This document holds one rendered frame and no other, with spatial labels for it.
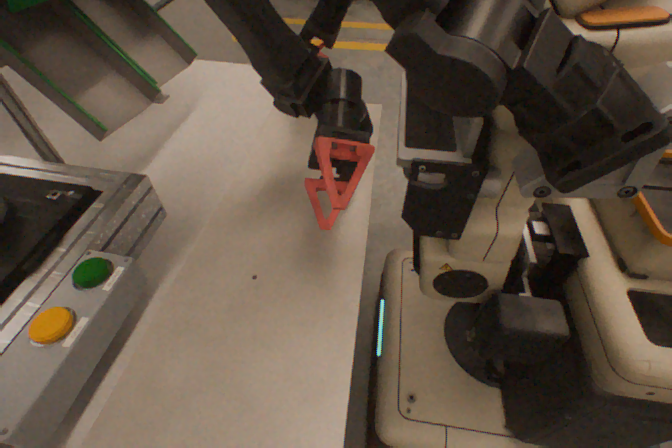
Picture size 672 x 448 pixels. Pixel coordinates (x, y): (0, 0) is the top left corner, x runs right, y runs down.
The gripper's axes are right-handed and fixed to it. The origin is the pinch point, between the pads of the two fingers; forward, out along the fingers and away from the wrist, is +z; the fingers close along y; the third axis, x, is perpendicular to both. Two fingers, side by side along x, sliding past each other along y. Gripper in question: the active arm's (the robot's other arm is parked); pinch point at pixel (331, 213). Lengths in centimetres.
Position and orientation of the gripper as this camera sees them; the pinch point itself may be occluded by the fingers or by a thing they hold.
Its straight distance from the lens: 44.7
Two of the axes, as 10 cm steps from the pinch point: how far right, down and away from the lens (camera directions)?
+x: 9.8, 1.3, 1.5
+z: -0.7, 9.4, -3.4
